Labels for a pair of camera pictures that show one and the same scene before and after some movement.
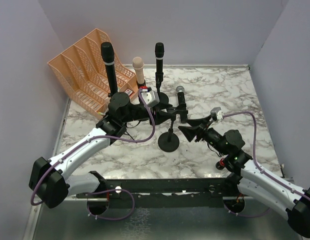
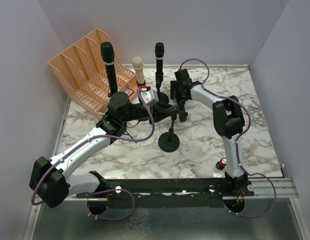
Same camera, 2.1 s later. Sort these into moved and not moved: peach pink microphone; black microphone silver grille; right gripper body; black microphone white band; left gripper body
Moved: black microphone silver grille; right gripper body
Not moved: black microphone white band; left gripper body; peach pink microphone
